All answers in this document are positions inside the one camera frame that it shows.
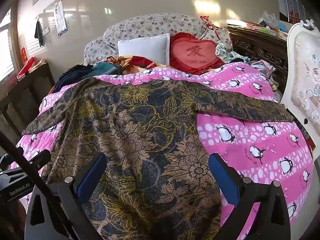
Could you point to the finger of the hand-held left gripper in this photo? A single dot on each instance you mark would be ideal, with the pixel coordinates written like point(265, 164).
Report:
point(41, 158)

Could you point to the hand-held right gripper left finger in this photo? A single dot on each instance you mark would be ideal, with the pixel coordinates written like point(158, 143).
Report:
point(91, 177)

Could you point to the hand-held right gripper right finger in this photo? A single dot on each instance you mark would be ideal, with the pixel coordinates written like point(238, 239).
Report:
point(222, 177)

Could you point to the brown floral patterned garment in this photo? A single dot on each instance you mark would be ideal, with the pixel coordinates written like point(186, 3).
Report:
point(140, 135)

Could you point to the dark clothes pile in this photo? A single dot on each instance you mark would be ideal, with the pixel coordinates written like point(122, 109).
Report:
point(72, 73)

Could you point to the mixed clothes heap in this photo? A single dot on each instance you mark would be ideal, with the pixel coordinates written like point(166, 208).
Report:
point(265, 67)

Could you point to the pink penguin print blanket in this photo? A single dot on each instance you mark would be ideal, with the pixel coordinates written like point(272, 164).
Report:
point(250, 140)

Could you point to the dark wooden cabinet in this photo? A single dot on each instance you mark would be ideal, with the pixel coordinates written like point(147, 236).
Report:
point(25, 92)

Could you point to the red box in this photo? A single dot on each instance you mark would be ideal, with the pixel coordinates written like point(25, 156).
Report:
point(26, 67)

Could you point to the teal cloth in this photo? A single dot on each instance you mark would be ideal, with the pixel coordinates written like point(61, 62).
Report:
point(106, 67)

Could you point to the window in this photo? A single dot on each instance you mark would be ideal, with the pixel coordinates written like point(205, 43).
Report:
point(6, 50)

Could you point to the red and yellow blanket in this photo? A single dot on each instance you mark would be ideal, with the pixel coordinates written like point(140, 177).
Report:
point(140, 62)

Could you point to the dark green hanging cloth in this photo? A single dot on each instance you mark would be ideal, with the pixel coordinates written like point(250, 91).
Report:
point(39, 33)

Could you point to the light blue satin cloth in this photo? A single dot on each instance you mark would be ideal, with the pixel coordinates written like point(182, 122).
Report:
point(223, 51)

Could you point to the white ornate upholstered chair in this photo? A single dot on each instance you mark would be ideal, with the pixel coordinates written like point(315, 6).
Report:
point(305, 80)

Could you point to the red heart-shaped pillow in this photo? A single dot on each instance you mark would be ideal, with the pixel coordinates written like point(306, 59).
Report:
point(195, 52)

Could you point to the carved dark wooden headboard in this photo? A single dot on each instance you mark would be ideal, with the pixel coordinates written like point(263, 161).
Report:
point(260, 47)

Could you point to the white square pillow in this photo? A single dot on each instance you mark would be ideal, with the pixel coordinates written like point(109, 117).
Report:
point(142, 46)

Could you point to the red patterned cloth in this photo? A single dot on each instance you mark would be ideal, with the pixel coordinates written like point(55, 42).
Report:
point(208, 22)

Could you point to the pile of assorted clutter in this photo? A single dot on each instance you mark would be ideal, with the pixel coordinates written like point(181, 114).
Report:
point(267, 25)

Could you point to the floral upholstered headboard cushion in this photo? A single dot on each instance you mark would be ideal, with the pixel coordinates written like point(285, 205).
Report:
point(150, 22)

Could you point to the metal rack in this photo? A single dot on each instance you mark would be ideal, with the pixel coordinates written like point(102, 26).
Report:
point(296, 2)

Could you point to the small red wall sign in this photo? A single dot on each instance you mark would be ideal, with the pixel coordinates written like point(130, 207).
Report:
point(24, 54)

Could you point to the wall calendar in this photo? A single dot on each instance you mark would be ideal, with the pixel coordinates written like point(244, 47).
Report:
point(60, 17)

